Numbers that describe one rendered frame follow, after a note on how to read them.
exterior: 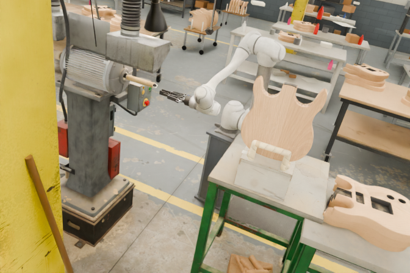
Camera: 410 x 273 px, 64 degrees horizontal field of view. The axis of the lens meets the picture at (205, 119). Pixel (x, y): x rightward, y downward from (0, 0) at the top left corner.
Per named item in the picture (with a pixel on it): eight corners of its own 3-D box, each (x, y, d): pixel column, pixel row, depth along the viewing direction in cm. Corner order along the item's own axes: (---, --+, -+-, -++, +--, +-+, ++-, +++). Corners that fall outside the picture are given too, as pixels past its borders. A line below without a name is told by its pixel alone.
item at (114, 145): (84, 170, 262) (84, 130, 246) (94, 162, 273) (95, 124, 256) (110, 181, 256) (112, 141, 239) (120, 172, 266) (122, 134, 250)
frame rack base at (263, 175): (233, 184, 175) (240, 158, 167) (239, 170, 188) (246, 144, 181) (284, 202, 169) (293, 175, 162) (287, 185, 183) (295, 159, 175)
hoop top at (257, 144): (250, 146, 165) (251, 141, 163) (251, 143, 167) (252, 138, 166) (290, 158, 160) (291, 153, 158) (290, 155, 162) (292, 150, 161)
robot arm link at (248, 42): (234, 43, 230) (251, 49, 223) (247, 24, 234) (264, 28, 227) (238, 54, 241) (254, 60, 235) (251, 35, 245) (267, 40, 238)
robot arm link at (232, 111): (227, 119, 282) (232, 95, 272) (244, 127, 273) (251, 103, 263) (216, 124, 270) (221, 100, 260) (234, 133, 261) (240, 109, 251)
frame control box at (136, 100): (105, 113, 236) (105, 79, 225) (122, 103, 254) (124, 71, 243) (134, 123, 230) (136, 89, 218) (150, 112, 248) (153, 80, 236)
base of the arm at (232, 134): (219, 122, 287) (220, 116, 285) (242, 131, 279) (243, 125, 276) (209, 130, 273) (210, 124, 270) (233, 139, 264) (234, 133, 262)
